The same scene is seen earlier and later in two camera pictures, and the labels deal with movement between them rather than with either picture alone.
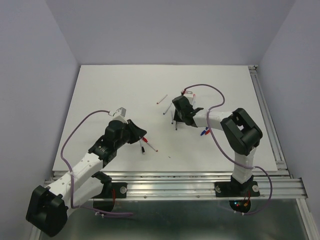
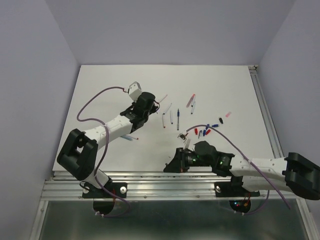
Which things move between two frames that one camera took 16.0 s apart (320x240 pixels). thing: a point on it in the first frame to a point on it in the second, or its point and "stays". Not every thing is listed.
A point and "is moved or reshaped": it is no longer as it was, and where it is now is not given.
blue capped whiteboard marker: (170, 104) stays
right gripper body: (178, 116) to (188, 159)
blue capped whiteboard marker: (171, 118) is moved or reshaped
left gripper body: (126, 132) to (152, 110)
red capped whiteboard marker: (158, 103) stays
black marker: (143, 148) to (171, 117)
